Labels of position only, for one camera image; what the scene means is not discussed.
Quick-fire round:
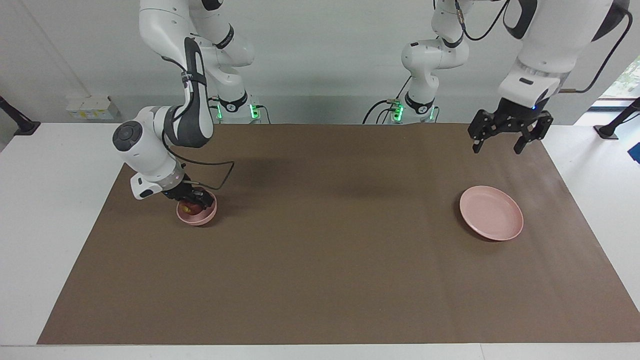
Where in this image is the black stand foot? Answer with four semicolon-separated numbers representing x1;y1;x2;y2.
0;95;42;137
593;97;640;140

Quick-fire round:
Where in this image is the pink plate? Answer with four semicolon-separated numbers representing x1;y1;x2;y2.
459;185;524;242

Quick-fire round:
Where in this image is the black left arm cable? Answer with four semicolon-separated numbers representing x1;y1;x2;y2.
452;0;634;95

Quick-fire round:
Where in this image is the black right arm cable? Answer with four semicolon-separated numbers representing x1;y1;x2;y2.
162;135;235;192

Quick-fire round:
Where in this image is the brown paper table mat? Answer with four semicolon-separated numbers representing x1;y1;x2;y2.
36;123;640;346

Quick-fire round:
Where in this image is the white power strip box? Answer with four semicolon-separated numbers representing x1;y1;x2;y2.
66;95;121;121

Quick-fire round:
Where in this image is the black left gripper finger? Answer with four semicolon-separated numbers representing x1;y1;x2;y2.
513;114;554;155
467;110;496;154

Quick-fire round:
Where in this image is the window with outdoor greenery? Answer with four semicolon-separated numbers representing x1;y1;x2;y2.
598;57;640;99

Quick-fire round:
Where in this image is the pink bowl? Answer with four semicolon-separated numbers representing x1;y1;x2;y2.
176;188;218;227

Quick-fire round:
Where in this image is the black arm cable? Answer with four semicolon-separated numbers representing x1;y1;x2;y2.
452;0;634;95
162;135;235;192

